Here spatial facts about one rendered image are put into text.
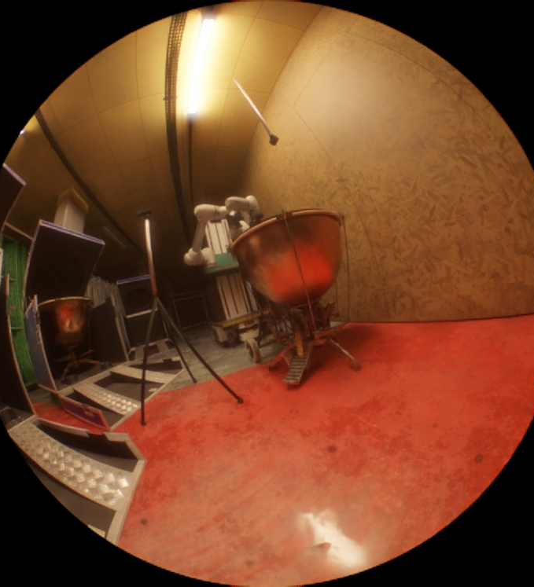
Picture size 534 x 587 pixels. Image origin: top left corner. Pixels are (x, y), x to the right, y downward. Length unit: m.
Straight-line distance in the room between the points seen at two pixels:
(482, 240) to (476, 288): 0.27
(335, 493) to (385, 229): 1.39
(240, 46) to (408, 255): 2.86
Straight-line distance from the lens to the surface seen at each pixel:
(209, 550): 0.53
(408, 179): 1.32
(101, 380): 2.01
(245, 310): 2.35
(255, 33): 2.85
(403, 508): 0.49
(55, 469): 0.93
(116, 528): 0.68
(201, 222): 1.88
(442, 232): 1.23
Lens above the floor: 0.46
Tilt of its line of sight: 1 degrees up
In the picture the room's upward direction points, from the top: 16 degrees counter-clockwise
